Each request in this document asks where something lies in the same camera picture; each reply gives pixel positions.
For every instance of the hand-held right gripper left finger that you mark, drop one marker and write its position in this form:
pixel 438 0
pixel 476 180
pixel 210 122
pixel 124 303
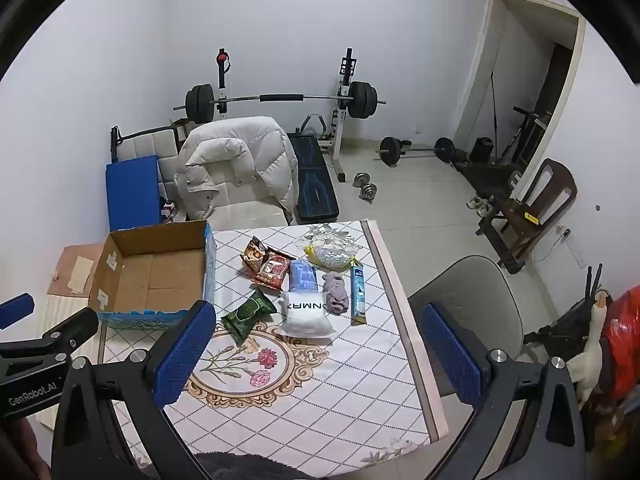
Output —
pixel 184 355

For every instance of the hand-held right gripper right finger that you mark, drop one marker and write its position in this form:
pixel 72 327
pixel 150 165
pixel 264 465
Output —
pixel 452 355

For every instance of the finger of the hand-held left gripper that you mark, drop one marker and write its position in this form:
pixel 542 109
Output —
pixel 75 327
pixel 17 307

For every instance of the green snack packet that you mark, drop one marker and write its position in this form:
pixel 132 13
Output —
pixel 247 315

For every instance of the cardboard box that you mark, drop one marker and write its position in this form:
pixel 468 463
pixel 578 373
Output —
pixel 150 270

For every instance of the long blue yellow packet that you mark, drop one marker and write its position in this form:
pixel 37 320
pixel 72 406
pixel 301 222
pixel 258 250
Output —
pixel 358 292

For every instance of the red snack packet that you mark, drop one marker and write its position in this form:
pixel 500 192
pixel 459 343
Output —
pixel 272 271

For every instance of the orange snack packet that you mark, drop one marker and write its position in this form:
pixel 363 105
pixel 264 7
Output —
pixel 254 255

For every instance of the white soft packet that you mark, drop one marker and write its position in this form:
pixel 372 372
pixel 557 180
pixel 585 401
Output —
pixel 305 317

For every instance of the mauve socks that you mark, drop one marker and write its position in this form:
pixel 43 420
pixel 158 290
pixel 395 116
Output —
pixel 335 292

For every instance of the blue soft packet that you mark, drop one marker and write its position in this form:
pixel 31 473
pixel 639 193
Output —
pixel 302 275

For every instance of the clear bag with yellow item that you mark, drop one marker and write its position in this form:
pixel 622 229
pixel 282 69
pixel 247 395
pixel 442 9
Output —
pixel 330 257

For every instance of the white ribbed board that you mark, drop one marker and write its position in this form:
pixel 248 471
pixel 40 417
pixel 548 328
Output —
pixel 55 315

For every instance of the brown cardboard sheet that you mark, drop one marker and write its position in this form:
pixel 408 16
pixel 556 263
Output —
pixel 62 280

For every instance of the tan paper piece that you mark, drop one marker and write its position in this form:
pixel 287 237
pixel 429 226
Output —
pixel 81 272

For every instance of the grey shell chair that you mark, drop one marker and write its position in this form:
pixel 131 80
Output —
pixel 470 285

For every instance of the black antenna device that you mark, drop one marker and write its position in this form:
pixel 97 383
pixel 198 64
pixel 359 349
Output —
pixel 575 320

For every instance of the dark fuzzy cloth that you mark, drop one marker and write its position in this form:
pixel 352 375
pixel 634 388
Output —
pixel 250 467

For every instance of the white goose plush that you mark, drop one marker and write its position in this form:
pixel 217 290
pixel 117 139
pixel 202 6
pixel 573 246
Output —
pixel 595 340

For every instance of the red white small box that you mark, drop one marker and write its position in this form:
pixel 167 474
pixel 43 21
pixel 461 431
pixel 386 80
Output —
pixel 170 210

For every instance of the blue folded mat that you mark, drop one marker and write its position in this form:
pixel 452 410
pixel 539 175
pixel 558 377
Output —
pixel 132 192

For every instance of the white shoe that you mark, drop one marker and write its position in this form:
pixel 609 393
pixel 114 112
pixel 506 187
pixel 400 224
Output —
pixel 486 208
pixel 474 203

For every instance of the cream leather chair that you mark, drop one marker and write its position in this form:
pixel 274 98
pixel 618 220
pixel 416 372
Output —
pixel 240 210

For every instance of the red plastic bag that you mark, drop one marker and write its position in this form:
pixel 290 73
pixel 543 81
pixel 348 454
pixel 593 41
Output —
pixel 625 330

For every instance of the chrome dumbbell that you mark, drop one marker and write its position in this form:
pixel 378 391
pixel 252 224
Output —
pixel 361 180
pixel 369 194

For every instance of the cream padded panel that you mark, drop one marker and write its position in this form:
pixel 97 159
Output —
pixel 150 147

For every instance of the dark wooden chair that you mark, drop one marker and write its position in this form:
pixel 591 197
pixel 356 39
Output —
pixel 555 185

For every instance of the white puffer jacket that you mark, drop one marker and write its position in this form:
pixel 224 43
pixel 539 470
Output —
pixel 240 160

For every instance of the black speaker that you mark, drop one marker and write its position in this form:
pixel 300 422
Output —
pixel 481 151

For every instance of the black blue weight bench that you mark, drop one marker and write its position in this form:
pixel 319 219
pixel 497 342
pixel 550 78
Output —
pixel 312 185

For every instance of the short barbell with black plates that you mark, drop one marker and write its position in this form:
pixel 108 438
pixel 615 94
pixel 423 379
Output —
pixel 390 151

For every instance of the black exercise machine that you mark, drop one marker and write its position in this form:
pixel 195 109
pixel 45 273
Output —
pixel 525 135

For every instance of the white barbell rack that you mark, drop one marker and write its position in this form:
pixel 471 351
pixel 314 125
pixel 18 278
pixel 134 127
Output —
pixel 341 115

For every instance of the long barbell with black plates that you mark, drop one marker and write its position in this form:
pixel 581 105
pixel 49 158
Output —
pixel 280 97

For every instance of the white wall socket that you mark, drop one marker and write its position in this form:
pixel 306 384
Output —
pixel 575 250

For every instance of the black metal bar frame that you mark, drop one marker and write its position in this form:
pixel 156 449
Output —
pixel 116 142

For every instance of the cream door frame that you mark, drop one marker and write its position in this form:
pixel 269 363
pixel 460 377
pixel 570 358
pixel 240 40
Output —
pixel 575 85

